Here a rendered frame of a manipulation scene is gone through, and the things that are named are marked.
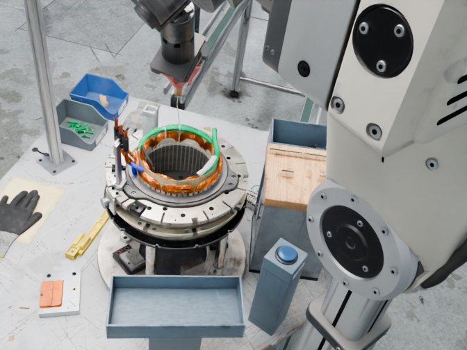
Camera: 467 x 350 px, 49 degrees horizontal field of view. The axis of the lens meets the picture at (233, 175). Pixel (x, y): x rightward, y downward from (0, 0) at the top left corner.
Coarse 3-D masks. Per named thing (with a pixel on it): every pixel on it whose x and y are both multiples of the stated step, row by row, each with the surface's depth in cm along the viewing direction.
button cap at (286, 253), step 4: (280, 248) 110; (284, 248) 110; (288, 248) 110; (292, 248) 110; (280, 252) 109; (284, 252) 109; (288, 252) 109; (292, 252) 109; (280, 256) 108; (284, 256) 108; (288, 256) 108; (292, 256) 108; (284, 260) 108; (288, 260) 108; (292, 260) 108
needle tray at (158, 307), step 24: (120, 288) 100; (144, 288) 101; (168, 288) 102; (192, 288) 102; (216, 288) 103; (240, 288) 99; (120, 312) 96; (144, 312) 97; (168, 312) 98; (192, 312) 98; (216, 312) 99; (240, 312) 97; (120, 336) 93; (144, 336) 93; (168, 336) 94; (192, 336) 94; (216, 336) 95; (240, 336) 96
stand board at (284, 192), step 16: (272, 144) 131; (272, 160) 127; (288, 160) 127; (304, 160) 128; (320, 160) 129; (272, 176) 123; (304, 176) 124; (272, 192) 119; (288, 192) 119; (304, 192) 120; (288, 208) 119; (304, 208) 118
